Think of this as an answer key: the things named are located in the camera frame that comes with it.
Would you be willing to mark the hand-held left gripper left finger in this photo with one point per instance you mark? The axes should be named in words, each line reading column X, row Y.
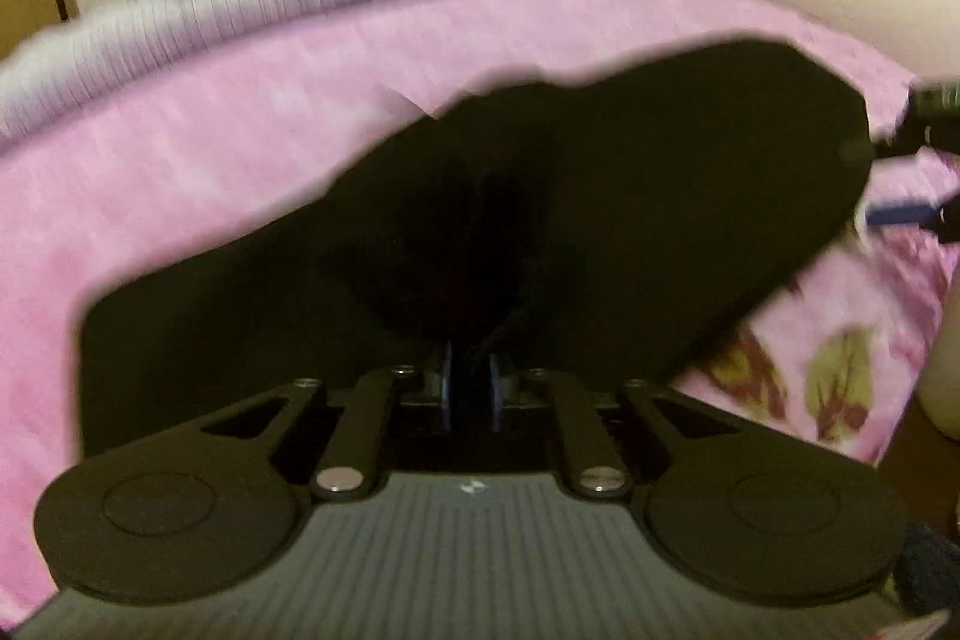
column 448, row 385

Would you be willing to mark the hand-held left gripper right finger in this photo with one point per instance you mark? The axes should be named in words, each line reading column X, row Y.
column 495, row 389

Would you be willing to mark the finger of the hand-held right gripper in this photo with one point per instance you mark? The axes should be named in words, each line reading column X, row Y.
column 934, row 111
column 900, row 214

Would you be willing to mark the black knit garment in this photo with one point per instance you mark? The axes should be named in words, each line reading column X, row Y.
column 525, row 212

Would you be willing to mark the pink floral blanket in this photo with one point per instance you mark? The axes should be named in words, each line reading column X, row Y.
column 187, row 183

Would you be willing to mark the dark blue cloth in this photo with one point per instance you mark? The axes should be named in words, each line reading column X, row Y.
column 930, row 565

